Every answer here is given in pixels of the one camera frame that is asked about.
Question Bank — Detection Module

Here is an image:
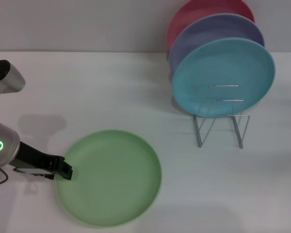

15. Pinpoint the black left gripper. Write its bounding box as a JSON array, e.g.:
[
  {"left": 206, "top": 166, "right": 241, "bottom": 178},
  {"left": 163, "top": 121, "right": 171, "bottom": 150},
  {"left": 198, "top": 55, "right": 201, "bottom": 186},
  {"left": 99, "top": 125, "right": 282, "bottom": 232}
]
[{"left": 13, "top": 140, "right": 74, "bottom": 181}]

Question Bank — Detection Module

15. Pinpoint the green round plate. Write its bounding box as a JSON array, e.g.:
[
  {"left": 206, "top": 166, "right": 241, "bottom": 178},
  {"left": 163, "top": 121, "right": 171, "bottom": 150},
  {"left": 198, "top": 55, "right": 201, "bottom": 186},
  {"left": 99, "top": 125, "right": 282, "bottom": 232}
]
[{"left": 55, "top": 129, "right": 162, "bottom": 228}]

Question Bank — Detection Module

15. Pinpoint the teal round plate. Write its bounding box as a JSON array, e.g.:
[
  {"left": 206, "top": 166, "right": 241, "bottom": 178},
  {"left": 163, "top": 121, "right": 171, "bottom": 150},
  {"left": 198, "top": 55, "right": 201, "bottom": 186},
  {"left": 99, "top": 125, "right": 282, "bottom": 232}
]
[{"left": 172, "top": 37, "right": 276, "bottom": 119}]

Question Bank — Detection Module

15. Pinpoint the purple round plate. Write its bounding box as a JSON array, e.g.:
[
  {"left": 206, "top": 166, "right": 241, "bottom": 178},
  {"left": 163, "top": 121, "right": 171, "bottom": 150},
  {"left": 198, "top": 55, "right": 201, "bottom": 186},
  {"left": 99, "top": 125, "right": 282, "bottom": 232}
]
[{"left": 169, "top": 13, "right": 265, "bottom": 73}]

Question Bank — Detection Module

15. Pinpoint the red round plate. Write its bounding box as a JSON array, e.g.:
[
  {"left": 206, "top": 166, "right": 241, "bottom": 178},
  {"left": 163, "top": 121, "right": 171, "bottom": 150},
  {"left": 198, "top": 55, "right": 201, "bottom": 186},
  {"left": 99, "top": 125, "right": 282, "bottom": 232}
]
[{"left": 167, "top": 0, "right": 255, "bottom": 51}]

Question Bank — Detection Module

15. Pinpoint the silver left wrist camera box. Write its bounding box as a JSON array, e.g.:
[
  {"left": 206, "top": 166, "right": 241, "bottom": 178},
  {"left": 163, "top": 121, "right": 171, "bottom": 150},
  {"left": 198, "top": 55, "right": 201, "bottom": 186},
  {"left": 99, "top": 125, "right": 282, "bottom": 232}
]
[{"left": 13, "top": 166, "right": 55, "bottom": 181}]

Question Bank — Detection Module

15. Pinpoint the silver wire plate rack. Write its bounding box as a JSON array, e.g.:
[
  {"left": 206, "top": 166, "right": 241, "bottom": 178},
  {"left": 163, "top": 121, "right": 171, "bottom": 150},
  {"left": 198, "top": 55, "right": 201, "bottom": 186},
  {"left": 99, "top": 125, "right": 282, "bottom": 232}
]
[{"left": 194, "top": 84, "right": 250, "bottom": 149}]

